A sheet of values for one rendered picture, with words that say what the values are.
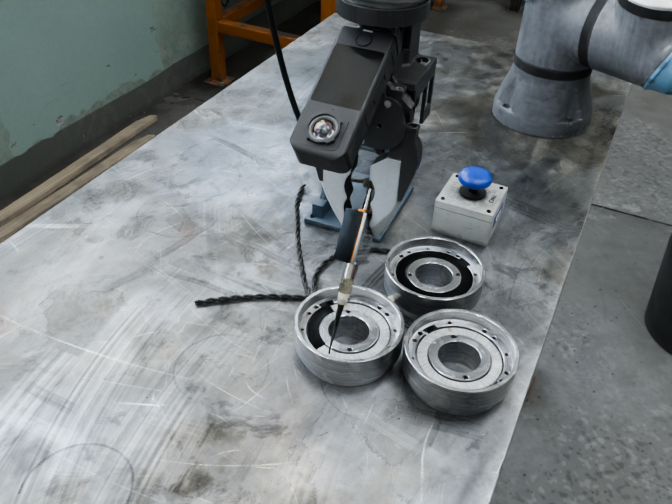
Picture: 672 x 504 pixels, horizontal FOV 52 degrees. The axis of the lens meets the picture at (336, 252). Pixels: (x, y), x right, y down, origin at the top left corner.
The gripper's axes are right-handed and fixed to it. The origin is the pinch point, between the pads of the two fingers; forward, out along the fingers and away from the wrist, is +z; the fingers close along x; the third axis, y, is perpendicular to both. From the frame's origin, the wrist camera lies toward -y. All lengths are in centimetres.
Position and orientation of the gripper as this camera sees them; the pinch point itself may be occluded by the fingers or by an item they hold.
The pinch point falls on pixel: (358, 224)
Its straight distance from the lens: 62.8
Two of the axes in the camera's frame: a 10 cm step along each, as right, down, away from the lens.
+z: -0.3, 7.8, 6.2
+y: 3.9, -5.6, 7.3
